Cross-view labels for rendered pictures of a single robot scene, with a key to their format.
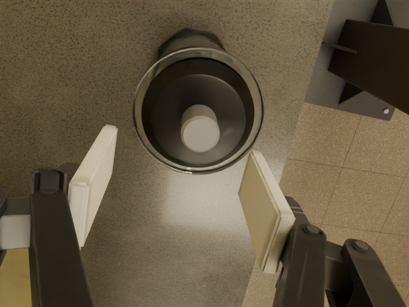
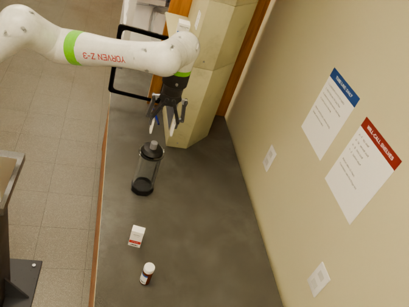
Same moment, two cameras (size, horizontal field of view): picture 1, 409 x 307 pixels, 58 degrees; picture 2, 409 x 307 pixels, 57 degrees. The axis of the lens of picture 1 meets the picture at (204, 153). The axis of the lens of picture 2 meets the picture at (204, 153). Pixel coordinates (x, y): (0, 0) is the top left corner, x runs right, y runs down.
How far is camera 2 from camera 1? 1.34 m
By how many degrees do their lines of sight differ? 37
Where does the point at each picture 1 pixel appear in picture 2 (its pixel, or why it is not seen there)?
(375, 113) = not seen: outside the picture
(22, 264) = (182, 138)
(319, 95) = (14, 264)
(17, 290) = (182, 130)
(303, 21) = (110, 199)
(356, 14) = not seen: outside the picture
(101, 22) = (170, 196)
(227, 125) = (147, 147)
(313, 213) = not seen: hidden behind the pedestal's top
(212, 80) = (152, 153)
